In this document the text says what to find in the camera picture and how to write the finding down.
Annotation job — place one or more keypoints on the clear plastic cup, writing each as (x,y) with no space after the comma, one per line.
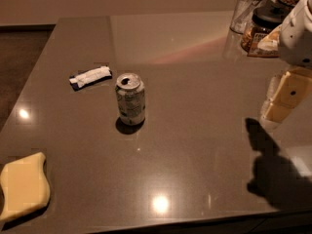
(243,13)

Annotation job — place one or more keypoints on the yellow sponge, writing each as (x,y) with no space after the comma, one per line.
(25,187)

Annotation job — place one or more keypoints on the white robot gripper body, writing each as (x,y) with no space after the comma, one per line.
(296,39)

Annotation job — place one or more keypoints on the snack jar with black lid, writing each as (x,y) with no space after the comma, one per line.
(264,20)

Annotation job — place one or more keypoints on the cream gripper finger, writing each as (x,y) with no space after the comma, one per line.
(270,106)
(295,86)

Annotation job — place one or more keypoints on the white and blue snack wrapper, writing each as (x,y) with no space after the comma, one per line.
(89,77)

